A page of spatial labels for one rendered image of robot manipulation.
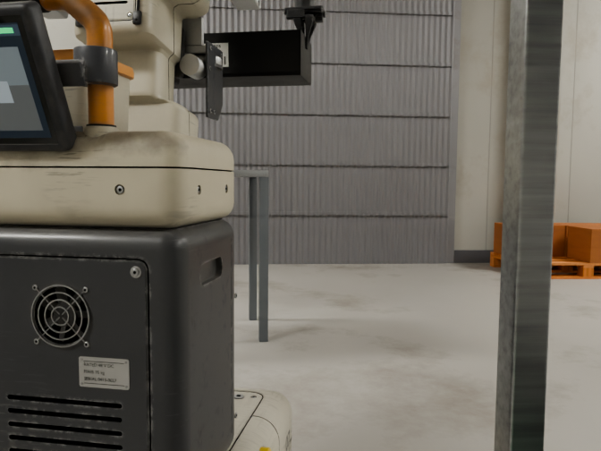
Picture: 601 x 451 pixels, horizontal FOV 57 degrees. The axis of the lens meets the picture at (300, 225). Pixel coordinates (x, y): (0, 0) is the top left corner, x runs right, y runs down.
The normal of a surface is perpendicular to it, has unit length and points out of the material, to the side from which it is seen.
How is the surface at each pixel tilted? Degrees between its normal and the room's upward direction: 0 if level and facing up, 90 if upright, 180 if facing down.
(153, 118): 82
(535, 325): 90
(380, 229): 90
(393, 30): 90
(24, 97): 115
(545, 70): 90
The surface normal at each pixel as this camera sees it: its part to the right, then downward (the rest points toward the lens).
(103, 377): -0.18, 0.07
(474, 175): 0.08, 0.08
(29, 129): -0.16, 0.49
